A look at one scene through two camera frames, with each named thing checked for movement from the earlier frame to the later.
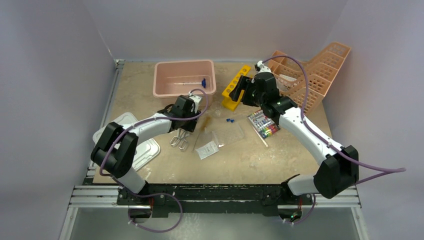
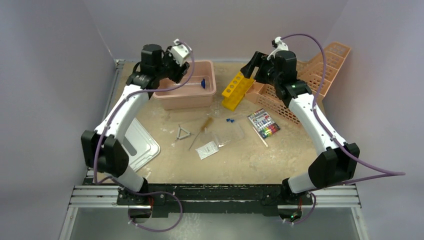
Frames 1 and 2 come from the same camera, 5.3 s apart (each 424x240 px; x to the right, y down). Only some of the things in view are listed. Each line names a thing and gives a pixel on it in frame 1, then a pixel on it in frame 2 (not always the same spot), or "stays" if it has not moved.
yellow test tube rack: (228, 102) stays
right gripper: (244, 83) → (259, 60)
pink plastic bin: (173, 78) stays
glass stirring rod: (264, 142) stays
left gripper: (190, 127) → (180, 70)
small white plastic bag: (207, 150) stays
